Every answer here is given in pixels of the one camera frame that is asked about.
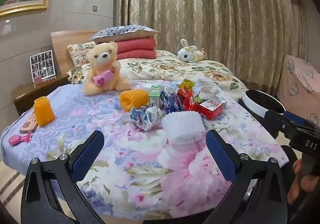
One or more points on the person's right hand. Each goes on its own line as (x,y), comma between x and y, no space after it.
(307,184)

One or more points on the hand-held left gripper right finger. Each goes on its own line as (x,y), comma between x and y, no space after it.
(222,156)

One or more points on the pink heart print cloth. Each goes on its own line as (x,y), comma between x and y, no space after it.
(297,81)

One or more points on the wooden headboard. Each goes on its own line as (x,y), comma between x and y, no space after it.
(60,43)

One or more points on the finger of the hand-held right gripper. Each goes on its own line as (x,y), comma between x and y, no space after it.
(296,117)
(277,121)

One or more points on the green and white carton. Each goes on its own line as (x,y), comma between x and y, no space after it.
(156,94)

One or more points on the folded red blanket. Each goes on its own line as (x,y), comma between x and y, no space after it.
(135,48)

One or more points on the pink phone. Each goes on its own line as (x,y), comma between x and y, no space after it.
(27,124)

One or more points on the pink plastic toy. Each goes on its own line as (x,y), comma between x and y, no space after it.
(20,139)

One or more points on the purple pink floral blanket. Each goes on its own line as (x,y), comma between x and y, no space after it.
(125,154)

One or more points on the red cardboard box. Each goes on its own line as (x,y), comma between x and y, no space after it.
(212,109)

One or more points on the orange foam net sleeve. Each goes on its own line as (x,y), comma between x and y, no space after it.
(133,100)
(43,112)

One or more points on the yellow snack wrapper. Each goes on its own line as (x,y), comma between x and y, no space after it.
(185,83)

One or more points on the cream teddy bear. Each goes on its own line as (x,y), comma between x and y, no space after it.
(102,56)

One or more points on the wall switch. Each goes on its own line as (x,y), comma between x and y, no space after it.
(94,8)

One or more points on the photo collage frame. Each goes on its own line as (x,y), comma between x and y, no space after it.
(46,63)

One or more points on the panda print pillow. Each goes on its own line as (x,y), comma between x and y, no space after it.
(120,31)

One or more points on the white plastic bag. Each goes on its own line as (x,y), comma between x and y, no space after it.
(208,87)

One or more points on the small tan bear plush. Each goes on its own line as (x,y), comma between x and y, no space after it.
(202,55)

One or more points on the red snack wrapper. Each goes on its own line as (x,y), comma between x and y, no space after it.
(187,100)

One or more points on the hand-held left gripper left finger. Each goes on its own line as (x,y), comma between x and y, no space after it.
(86,156)

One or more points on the green snack wrapper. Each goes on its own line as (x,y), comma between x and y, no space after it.
(200,98)

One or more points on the wooden nightstand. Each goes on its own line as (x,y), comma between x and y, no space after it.
(27,94)

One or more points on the white foam net sleeve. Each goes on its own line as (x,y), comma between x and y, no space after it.
(182,125)

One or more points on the beige patterned curtains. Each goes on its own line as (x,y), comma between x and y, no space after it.
(200,13)

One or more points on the floral pillow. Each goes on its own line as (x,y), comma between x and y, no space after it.
(77,51)

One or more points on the silver blue foil wrapper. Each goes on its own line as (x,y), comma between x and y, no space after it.
(146,117)

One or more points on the pink reed diffuser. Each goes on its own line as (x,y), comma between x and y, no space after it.
(38,80)

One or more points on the white rimmed trash bin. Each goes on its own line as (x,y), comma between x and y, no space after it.
(252,104)

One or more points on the cream floral duvet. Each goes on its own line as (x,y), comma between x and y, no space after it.
(162,68)

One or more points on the blue snack wrapper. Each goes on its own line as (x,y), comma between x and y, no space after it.
(171,102)

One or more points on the white bunny plush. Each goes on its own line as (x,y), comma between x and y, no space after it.
(186,53)

